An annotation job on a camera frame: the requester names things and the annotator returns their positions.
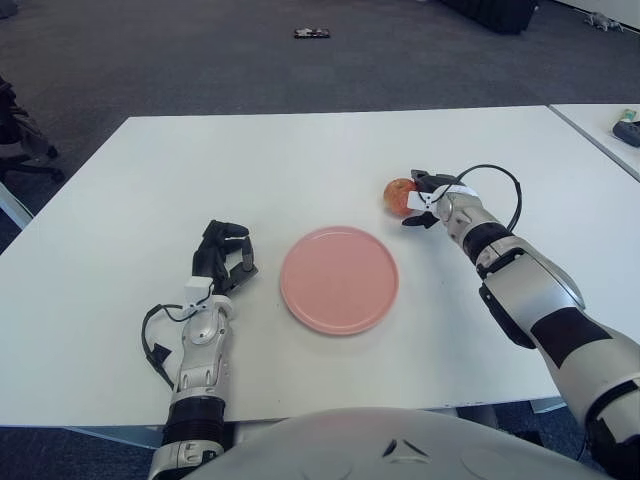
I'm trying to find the grey robot torso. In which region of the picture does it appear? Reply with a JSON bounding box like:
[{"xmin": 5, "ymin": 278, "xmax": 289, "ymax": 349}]
[{"xmin": 182, "ymin": 406, "xmax": 601, "ymax": 480}]

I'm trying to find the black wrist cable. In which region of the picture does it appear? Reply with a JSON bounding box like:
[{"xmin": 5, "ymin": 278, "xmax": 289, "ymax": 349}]
[
  {"xmin": 141, "ymin": 303, "xmax": 189, "ymax": 392},
  {"xmin": 454, "ymin": 163, "xmax": 525, "ymax": 234}
]

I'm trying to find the pink round plate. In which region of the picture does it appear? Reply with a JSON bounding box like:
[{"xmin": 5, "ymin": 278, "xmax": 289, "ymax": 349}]
[{"xmin": 279, "ymin": 225, "xmax": 400, "ymax": 336}]

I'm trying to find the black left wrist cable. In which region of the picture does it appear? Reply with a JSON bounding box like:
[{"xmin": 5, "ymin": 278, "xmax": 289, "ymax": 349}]
[{"xmin": 141, "ymin": 303, "xmax": 189, "ymax": 392}]

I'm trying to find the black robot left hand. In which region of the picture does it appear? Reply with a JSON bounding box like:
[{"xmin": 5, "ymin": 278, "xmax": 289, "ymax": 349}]
[{"xmin": 192, "ymin": 218, "xmax": 260, "ymax": 301}]

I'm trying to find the red yellow apple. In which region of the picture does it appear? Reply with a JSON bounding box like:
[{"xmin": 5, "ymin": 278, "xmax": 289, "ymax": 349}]
[{"xmin": 383, "ymin": 177, "xmax": 421, "ymax": 217}]

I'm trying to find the grey floor clutter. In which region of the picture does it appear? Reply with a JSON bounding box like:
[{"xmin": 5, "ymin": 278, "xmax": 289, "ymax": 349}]
[{"xmin": 585, "ymin": 12, "xmax": 624, "ymax": 31}]

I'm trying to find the grey handheld controller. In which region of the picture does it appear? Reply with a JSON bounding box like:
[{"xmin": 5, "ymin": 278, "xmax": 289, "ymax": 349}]
[{"xmin": 612, "ymin": 120, "xmax": 640, "ymax": 148}]

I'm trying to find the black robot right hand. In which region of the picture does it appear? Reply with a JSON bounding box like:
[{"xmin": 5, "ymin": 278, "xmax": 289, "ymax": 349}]
[{"xmin": 401, "ymin": 168, "xmax": 459, "ymax": 230}]

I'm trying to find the dark office chair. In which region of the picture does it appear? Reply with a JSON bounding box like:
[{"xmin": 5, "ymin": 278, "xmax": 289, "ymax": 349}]
[{"xmin": 0, "ymin": 74, "xmax": 66, "ymax": 184}]

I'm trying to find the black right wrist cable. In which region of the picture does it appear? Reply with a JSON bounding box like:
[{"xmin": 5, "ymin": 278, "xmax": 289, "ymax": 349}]
[{"xmin": 454, "ymin": 163, "xmax": 525, "ymax": 234}]

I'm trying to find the black box furniture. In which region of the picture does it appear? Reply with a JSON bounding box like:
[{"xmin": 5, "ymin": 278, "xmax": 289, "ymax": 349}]
[{"xmin": 439, "ymin": 0, "xmax": 541, "ymax": 35}]

